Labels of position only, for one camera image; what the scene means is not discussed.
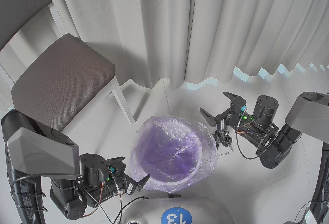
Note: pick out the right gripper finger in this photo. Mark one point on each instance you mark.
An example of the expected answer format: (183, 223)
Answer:
(232, 97)
(209, 117)

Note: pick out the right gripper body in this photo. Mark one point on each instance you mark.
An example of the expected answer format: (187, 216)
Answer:
(231, 122)

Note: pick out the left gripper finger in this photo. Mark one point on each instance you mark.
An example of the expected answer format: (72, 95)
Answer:
(142, 183)
(115, 161)

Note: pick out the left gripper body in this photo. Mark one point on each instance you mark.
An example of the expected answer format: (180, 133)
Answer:
(126, 187)

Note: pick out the black plastic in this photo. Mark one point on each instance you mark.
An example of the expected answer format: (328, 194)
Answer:
(223, 139)

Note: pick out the purple plastic bag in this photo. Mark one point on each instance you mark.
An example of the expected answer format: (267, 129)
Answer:
(167, 145)

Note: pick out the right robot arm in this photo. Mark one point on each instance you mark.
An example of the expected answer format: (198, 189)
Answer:
(305, 112)

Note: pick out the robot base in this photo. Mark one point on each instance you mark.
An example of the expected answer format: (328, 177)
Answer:
(180, 210)

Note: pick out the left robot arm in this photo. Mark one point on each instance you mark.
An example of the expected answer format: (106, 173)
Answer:
(38, 145)

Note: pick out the white trash bin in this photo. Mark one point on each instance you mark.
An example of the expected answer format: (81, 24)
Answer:
(164, 184)

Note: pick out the white curtain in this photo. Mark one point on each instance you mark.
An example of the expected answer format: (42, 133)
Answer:
(257, 12)
(115, 12)

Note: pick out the grey and white chair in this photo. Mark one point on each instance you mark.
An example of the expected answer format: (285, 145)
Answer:
(64, 76)

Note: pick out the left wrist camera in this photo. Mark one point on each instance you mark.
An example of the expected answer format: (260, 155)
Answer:
(115, 171)

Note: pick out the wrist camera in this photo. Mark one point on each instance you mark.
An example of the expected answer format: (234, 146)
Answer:
(237, 106)
(115, 171)

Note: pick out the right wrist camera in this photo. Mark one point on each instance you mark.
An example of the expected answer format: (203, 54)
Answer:
(237, 106)

